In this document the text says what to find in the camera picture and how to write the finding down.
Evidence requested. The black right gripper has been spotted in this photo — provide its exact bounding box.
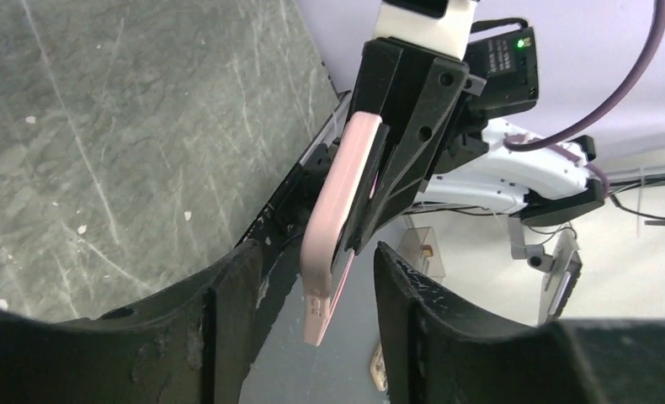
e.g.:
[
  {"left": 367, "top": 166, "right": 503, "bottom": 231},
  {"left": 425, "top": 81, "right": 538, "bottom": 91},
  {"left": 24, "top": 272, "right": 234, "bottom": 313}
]
[{"left": 340, "top": 38, "right": 487, "bottom": 252}]

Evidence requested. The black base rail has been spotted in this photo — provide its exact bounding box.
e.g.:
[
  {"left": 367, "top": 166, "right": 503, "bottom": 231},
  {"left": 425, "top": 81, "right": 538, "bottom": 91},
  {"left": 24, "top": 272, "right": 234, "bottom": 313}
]
[{"left": 240, "top": 92, "right": 351, "bottom": 267}]

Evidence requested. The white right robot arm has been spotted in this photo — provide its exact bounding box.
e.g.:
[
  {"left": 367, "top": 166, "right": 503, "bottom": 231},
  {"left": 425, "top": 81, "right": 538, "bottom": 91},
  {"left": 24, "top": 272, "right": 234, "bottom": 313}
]
[{"left": 317, "top": 1, "right": 607, "bottom": 251}]

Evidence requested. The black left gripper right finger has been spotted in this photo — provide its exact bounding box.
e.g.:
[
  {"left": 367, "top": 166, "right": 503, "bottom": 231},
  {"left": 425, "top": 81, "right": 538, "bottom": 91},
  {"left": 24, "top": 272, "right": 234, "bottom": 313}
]
[{"left": 374, "top": 242, "right": 665, "bottom": 403}]

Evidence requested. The pink phone case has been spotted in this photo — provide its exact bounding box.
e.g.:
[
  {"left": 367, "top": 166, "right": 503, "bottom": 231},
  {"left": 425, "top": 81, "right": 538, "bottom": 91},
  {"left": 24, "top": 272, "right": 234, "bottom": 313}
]
[{"left": 300, "top": 111, "right": 382, "bottom": 346}]

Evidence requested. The clear plastic box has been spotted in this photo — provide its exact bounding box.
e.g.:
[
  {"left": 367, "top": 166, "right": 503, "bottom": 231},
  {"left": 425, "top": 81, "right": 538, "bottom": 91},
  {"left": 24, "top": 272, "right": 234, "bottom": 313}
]
[{"left": 396, "top": 226, "right": 446, "bottom": 284}]

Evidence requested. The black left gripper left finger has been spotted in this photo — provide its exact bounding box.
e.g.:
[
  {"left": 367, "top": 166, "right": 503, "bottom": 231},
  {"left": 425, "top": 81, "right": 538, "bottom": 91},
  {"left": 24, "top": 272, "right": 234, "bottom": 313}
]
[{"left": 0, "top": 239, "right": 279, "bottom": 403}]

